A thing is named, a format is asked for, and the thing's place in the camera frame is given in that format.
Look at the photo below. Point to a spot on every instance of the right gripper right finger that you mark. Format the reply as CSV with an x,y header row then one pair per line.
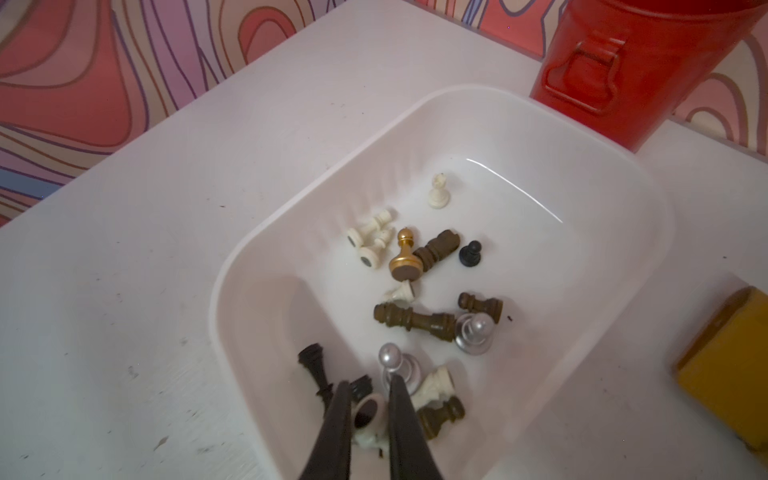
x,y
409,453

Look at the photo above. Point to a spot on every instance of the silver pawn in tray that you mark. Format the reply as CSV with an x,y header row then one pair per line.
x,y
474,333

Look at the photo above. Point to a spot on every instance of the brown wooden knight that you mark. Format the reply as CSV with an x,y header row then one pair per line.
x,y
437,249

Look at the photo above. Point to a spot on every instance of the small white pawn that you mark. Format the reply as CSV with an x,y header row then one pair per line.
x,y
438,196

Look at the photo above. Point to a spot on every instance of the red cup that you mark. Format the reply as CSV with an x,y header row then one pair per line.
x,y
622,67

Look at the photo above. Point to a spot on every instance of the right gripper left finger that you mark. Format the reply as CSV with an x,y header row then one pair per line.
x,y
330,457

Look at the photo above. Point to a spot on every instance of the small black pawn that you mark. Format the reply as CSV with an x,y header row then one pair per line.
x,y
470,255

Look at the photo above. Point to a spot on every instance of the white storage tray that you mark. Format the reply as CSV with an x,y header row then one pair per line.
x,y
571,227

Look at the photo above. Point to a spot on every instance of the silver chess piece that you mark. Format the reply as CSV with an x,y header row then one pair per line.
x,y
395,362

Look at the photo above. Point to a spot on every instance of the small dark brown pawn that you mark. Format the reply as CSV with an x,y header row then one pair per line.
x,y
493,307

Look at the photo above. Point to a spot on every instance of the black and white pawn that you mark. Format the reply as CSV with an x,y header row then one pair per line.
x,y
357,236

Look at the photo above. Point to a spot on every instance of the small white bishop piece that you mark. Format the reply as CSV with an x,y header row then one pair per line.
x,y
370,255

